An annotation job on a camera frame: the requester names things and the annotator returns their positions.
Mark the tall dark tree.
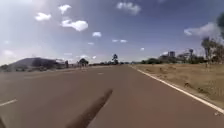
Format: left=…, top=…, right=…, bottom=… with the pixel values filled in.
left=111, top=53, right=119, bottom=66

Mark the broad dark tree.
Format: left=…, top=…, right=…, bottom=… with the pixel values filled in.
left=78, top=57, right=90, bottom=67

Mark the small dark tree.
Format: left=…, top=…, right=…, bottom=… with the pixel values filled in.
left=64, top=59, right=70, bottom=69

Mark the distant tall building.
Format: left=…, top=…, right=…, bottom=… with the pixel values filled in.
left=168, top=50, right=176, bottom=60

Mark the long dark low building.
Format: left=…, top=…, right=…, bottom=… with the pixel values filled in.
left=0, top=57, right=67, bottom=73

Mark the row of trees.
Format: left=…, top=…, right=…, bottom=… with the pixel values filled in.
left=139, top=13, right=224, bottom=65

